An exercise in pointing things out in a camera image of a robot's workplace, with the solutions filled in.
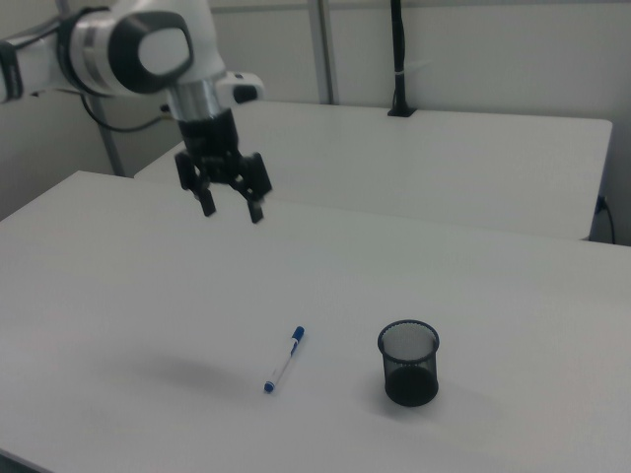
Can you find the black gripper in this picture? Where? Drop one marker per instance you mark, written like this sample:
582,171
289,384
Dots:
212,143

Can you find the blue and white marker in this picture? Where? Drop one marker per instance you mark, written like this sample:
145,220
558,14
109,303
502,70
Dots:
283,359

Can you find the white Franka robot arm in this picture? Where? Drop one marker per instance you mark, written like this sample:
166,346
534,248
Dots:
148,49

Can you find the white background table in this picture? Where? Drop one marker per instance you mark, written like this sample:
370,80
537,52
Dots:
419,162

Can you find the white tie on pole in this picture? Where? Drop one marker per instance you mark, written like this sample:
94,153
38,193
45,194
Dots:
411,69

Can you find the black pole with clamp base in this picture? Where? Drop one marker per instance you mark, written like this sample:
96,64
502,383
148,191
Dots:
398,49

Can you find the black mesh pen cup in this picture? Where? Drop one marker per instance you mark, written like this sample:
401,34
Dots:
411,386

